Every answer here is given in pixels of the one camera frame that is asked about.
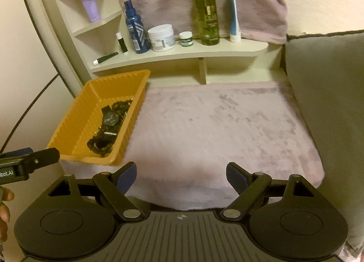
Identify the dark green bead necklace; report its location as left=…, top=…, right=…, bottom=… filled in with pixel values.
left=86, top=98, right=135, bottom=157

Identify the orange plastic tray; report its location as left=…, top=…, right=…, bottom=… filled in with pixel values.
left=47, top=69, right=151, bottom=166

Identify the black watch round face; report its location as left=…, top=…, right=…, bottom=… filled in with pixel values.
left=101, top=106, right=121, bottom=136

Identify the person's left hand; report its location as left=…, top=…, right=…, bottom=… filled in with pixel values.
left=1, top=187, right=15, bottom=242

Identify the mauve fleece table cloth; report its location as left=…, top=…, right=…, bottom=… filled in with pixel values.
left=60, top=81, right=326, bottom=212

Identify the dark pen with white tip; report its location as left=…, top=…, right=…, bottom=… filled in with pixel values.
left=93, top=52, right=119, bottom=66

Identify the grey cushion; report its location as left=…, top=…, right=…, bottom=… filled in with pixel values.
left=285, top=30, right=363, bottom=255

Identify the black white lip balm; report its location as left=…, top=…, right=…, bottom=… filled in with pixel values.
left=115, top=32, right=128, bottom=55

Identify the blue spray bottle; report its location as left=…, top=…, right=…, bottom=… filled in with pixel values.
left=124, top=0, right=150, bottom=54

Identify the white blue tube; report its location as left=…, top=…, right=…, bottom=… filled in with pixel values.
left=230, top=0, right=241, bottom=44

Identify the white cream jar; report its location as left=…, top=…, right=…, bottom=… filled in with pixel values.
left=147, top=24, right=175, bottom=52

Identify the small green label jar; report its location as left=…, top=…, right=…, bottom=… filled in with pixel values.
left=179, top=31, right=194, bottom=47

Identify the cream corner shelf unit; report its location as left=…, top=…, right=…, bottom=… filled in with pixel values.
left=15, top=0, right=270, bottom=97

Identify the green olive spray bottle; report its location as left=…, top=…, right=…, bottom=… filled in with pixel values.
left=194, top=0, right=220, bottom=46

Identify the lilac tube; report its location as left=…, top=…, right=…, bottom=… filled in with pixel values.
left=81, top=0, right=101, bottom=22

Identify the black cable on wall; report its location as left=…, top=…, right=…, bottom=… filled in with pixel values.
left=0, top=74, right=62, bottom=155

